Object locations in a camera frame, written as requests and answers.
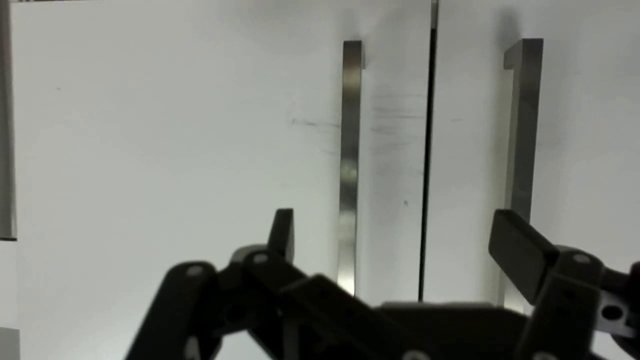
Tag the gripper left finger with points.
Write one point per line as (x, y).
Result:
(260, 285)

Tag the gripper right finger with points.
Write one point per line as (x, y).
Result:
(565, 290)

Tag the white cupboard door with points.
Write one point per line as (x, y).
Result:
(175, 125)
(585, 125)

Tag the white cupboard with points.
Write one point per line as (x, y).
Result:
(150, 125)

